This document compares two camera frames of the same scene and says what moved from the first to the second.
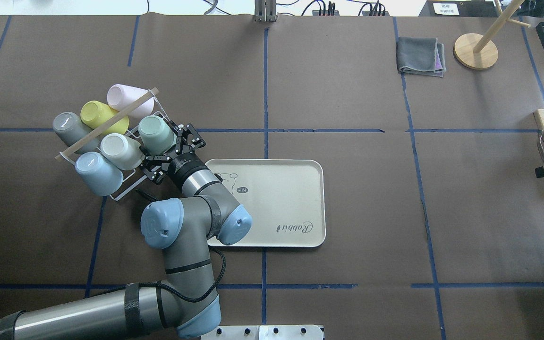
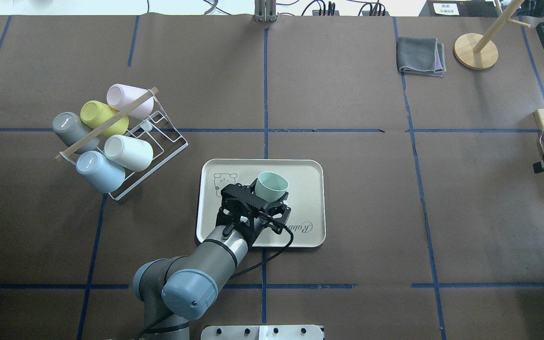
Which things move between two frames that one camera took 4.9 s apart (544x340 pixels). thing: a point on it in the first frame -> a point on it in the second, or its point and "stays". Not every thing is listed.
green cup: x=156 y=137 -> x=270 y=186
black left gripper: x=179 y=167 -> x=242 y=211
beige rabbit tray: x=285 y=198 stays
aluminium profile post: x=265 y=11 stays
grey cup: x=69 y=126 stays
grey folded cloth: x=420 y=56 stays
